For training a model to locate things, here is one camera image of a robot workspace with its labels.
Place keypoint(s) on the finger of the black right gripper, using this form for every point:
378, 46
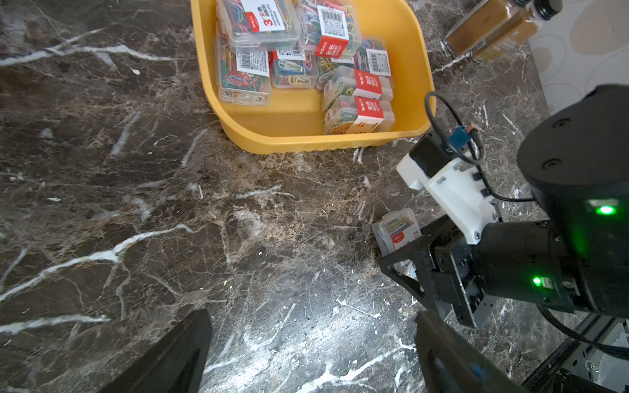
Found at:
420, 254

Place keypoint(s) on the brown spice jar left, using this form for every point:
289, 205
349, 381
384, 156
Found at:
478, 23

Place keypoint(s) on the paper clip box barcode label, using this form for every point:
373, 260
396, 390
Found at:
259, 25

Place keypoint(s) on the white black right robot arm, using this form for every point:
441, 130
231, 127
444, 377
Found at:
576, 164

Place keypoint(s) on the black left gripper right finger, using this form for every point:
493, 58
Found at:
450, 364

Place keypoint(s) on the paper clip box in tray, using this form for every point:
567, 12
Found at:
357, 115

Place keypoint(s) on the brown spice jar right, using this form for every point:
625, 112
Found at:
518, 29

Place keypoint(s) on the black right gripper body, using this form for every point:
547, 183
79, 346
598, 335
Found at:
456, 282

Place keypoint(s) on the clear paper clip box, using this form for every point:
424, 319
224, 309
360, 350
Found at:
395, 230

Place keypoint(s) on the brown spice jar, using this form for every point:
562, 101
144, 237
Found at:
478, 23
518, 29

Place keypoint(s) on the paper clip box red label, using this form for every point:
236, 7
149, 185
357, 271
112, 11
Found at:
346, 81

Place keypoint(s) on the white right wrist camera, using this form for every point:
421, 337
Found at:
453, 183

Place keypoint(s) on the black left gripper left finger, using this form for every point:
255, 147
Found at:
175, 363

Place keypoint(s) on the yellow plastic storage tray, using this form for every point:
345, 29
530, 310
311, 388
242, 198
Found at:
293, 120

